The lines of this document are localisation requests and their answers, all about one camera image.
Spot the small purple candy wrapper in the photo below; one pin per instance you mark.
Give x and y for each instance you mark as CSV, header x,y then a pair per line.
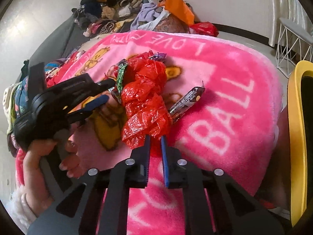
x,y
158,56

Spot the grey headboard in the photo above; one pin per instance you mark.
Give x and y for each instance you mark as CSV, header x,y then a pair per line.
x,y
66,39

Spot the red plastic bag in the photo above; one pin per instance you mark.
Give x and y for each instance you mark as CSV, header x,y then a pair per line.
x,y
144,95

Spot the red shopping bag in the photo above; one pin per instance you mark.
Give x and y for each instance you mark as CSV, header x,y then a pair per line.
x,y
204,29

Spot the orange bag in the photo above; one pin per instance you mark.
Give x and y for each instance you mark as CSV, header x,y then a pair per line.
x,y
178,8

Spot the lavender cloth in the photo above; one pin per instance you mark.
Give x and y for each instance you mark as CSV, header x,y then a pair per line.
x,y
146,13

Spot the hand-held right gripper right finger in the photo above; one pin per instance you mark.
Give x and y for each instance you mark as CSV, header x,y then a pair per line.
x,y
166,166

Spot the red cloth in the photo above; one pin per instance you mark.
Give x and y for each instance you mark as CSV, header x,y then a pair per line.
x,y
61,71

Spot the blue floral quilt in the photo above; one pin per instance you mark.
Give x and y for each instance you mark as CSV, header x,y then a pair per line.
x,y
20,95

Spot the person's left forearm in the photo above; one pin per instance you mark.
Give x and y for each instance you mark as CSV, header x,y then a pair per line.
x,y
27,200

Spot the yellow trash bin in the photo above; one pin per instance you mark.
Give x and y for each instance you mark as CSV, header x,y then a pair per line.
x,y
297,127

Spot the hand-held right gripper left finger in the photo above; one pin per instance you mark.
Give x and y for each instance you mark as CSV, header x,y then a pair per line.
x,y
140,164

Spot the pile of clothes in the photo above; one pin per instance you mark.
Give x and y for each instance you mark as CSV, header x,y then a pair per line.
x,y
110,9

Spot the person's left hand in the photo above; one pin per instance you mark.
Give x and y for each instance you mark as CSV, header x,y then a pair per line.
x,y
36,151

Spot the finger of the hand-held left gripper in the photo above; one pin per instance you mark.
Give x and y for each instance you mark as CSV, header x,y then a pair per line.
x,y
95,104
93,84

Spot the green snack wrapper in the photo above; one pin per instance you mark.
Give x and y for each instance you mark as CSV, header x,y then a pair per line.
x,y
121,78

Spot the brown patterned bag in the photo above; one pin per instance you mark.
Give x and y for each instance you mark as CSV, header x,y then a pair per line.
x,y
171,24

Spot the foil snack bar wrapper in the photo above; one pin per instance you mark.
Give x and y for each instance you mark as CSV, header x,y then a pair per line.
x,y
188,100

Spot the pink printed blanket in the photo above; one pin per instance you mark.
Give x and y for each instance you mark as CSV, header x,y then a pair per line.
x,y
220,117

